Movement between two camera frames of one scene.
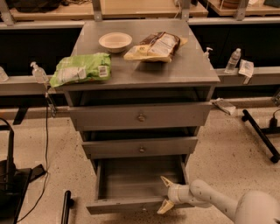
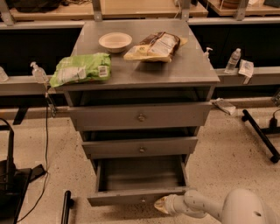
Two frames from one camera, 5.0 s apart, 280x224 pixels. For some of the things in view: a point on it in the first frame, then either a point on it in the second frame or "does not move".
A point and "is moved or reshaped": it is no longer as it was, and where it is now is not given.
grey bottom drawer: x=133 y=184 is moved or reshaped
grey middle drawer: x=141 y=147 does not move
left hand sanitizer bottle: x=38 y=73 does not move
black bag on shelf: x=34 y=6 does not move
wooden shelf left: x=83 y=10 does not move
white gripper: x=174 y=193 to x=173 y=204
